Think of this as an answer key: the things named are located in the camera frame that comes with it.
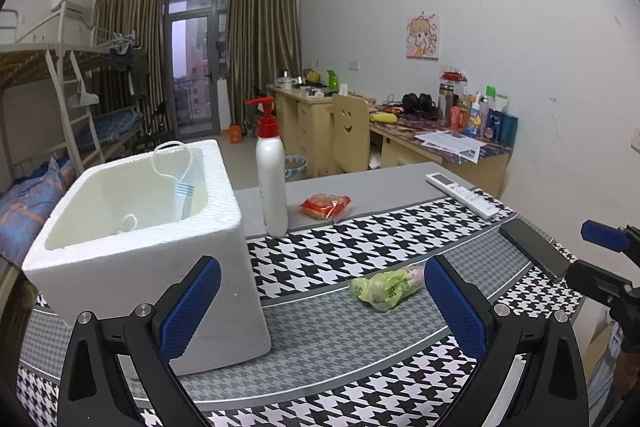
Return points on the black phone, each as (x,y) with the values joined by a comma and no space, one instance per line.
(535,249)

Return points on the printed paper sheets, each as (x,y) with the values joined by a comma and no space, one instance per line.
(450,144)

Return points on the dark hanging clothes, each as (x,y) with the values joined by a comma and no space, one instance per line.
(125,62)

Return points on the cartoon wall poster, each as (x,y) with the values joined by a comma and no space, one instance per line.
(422,36)

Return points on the houndstooth table cloth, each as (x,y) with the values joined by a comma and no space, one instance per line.
(350,247)

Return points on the green plastic jug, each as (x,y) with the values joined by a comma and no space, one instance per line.
(332,81)

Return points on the yellow pouch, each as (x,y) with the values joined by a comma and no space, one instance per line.
(383,118)

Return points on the tan cardboard box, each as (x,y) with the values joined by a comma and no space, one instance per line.
(600,357)

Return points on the white red pump bottle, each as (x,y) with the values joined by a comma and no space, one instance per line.
(272,187)

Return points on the green plastic packet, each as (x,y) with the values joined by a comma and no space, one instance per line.
(382,289)

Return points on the white foam box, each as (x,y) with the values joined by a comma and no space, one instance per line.
(235,267)

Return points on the white air conditioner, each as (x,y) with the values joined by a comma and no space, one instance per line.
(72,4)

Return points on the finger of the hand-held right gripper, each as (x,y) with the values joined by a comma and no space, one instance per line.
(595,279)
(602,234)

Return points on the white bed ladder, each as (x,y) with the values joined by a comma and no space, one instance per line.
(75,117)

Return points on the blue basket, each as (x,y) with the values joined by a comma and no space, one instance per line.
(296,167)

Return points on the blue white face mask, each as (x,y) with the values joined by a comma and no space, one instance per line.
(184,194)

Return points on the red orange snack packet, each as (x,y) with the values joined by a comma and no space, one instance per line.
(325,207)

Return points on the cloth covered wooden desk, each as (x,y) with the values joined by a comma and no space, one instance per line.
(400,152)

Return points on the brown curtain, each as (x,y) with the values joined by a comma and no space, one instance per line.
(265,37)
(130,17)

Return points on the wooden smiley chair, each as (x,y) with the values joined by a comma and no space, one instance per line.
(350,137)

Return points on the black folding chair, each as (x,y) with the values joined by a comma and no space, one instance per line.
(152,132)

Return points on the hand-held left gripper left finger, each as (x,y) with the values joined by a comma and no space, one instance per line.
(190,307)

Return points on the blue bed sheet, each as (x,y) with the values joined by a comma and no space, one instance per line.
(117,124)

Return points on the blue checked quilt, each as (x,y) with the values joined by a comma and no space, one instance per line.
(30,202)

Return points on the white remote control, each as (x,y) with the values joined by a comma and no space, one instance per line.
(462,194)

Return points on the white hanging bag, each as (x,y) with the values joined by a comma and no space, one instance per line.
(87,97)

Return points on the light wooden desk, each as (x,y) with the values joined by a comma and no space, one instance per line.
(305,127)

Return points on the metal bunk bed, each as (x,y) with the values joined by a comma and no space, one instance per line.
(100,57)
(30,67)

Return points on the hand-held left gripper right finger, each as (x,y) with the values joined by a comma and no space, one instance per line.
(456,307)

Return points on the glass balcony door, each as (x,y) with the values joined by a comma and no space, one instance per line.
(195,57)

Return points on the metal kettle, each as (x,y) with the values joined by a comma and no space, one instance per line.
(286,82)

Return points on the orange bag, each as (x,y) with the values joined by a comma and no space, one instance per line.
(236,134)

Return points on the cluster of toiletry bottles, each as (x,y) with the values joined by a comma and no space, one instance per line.
(480,117)

